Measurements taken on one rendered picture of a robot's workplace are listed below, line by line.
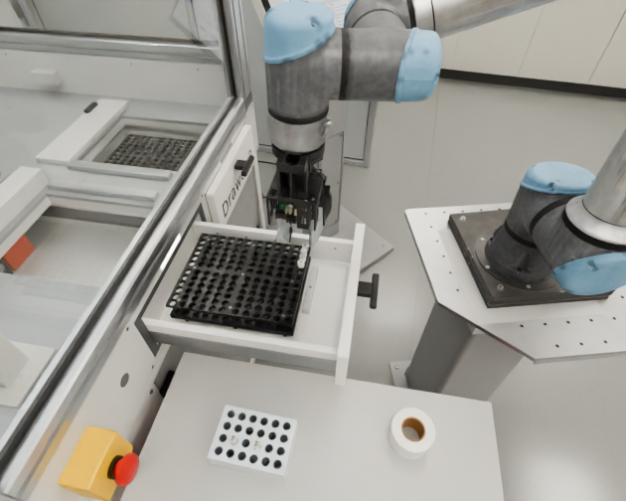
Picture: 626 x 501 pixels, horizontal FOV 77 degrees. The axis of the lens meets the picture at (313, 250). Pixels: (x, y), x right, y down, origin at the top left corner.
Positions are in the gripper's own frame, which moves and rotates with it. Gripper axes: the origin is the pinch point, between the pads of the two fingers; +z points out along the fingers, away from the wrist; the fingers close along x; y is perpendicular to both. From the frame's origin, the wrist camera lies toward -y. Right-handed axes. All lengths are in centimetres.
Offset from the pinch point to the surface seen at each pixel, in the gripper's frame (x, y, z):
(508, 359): 54, -10, 46
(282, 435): 2.3, 27.3, 18.4
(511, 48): 105, -281, 64
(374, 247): 20, -88, 94
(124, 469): -15.9, 37.8, 8.7
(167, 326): -19.2, 16.8, 8.6
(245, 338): -5.8, 16.8, 8.3
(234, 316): -8.7, 13.3, 8.0
